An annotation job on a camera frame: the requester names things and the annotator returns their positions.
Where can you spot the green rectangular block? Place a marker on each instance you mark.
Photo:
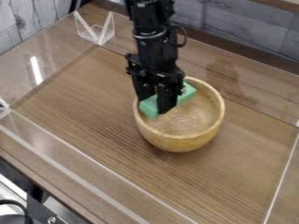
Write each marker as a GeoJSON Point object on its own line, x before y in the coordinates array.
{"type": "Point", "coordinates": [148, 105]}

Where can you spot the black metal mount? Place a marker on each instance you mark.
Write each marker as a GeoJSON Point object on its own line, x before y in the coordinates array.
{"type": "Point", "coordinates": [40, 214]}

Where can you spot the wooden bowl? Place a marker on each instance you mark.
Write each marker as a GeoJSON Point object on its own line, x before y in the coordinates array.
{"type": "Point", "coordinates": [189, 125]}

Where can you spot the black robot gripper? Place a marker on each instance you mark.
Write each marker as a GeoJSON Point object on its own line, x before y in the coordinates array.
{"type": "Point", "coordinates": [152, 67]}

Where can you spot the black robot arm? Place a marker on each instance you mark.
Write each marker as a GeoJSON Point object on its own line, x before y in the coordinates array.
{"type": "Point", "coordinates": [149, 16]}

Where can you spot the clear acrylic corner bracket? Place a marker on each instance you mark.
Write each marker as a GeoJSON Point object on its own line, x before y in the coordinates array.
{"type": "Point", "coordinates": [97, 34]}

